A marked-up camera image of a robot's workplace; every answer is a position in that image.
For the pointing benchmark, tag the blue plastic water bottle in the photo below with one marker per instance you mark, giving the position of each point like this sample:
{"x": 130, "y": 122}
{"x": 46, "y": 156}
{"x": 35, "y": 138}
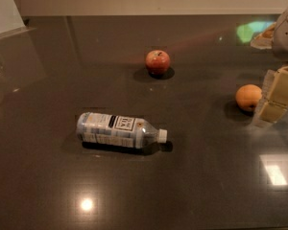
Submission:
{"x": 120, "y": 131}

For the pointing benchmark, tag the orange fruit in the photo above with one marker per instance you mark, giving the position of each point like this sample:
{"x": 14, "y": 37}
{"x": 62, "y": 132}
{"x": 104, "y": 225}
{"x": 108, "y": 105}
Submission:
{"x": 248, "y": 96}

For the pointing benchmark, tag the white panel at left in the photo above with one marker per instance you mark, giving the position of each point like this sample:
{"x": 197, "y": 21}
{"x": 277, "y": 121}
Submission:
{"x": 11, "y": 22}

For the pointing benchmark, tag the red apple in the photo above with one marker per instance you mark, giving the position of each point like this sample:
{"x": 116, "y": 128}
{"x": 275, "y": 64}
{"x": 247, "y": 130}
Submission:
{"x": 157, "y": 62}

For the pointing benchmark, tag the tan object in background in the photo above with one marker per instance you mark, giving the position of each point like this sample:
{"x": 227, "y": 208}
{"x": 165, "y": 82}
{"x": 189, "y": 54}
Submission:
{"x": 264, "y": 40}

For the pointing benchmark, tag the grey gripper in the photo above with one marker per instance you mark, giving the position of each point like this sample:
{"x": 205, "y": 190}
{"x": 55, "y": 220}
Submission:
{"x": 286, "y": 35}

